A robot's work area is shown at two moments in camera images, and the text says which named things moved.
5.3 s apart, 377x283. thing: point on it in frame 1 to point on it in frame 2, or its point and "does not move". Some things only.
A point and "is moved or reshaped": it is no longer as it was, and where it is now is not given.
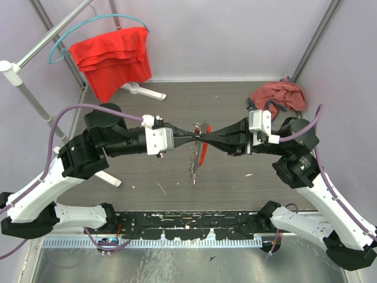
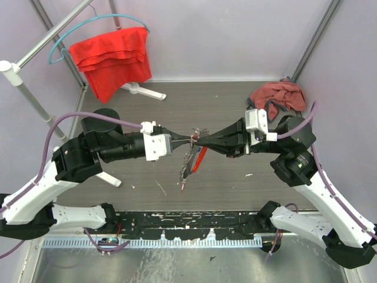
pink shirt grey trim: [284, 94] does not move
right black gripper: [236, 138] does not move
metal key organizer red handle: [198, 150] is moved or reshaped
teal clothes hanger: [112, 15] does not move
